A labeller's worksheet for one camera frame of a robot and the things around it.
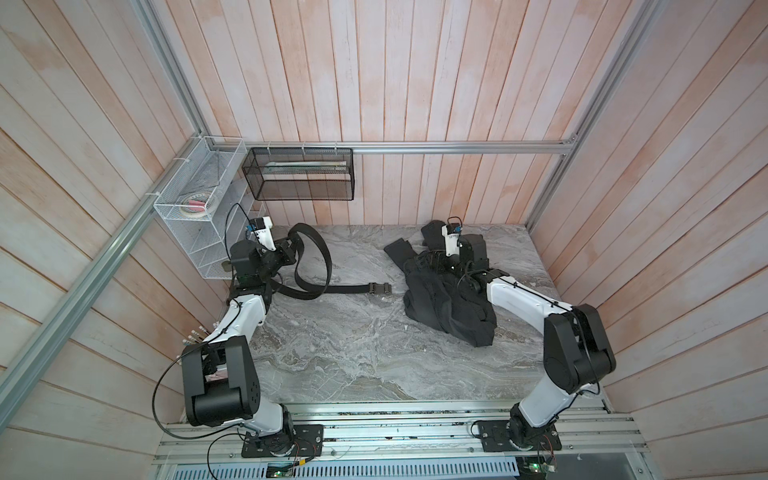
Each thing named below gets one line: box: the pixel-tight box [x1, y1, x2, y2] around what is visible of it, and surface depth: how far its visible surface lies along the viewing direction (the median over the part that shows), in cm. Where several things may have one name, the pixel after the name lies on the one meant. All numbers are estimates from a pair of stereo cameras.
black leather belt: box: [270, 223, 392, 300], surface depth 103 cm
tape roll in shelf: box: [180, 191, 211, 218], surface depth 75 cm
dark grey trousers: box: [384, 220, 497, 347], surface depth 90 cm
